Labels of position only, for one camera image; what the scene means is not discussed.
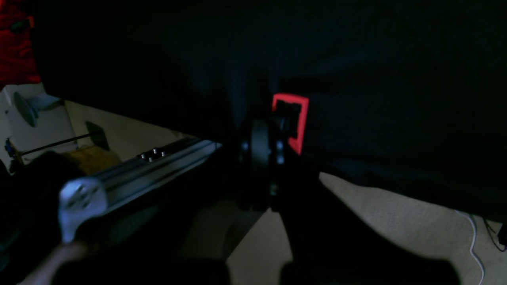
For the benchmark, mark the black table cloth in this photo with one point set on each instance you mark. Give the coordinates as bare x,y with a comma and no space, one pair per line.
404,95

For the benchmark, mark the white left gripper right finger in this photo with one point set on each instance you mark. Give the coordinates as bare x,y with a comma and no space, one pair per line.
330,244

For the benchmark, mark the red black clamp bottom edge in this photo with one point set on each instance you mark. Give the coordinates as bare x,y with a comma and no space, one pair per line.
290,114

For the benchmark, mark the white box left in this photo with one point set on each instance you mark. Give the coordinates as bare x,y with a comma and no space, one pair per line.
95,139

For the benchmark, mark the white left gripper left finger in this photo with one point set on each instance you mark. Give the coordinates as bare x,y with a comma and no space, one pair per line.
183,231

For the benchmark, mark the aluminium frame rail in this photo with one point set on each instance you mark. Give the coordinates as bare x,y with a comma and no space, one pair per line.
91,197

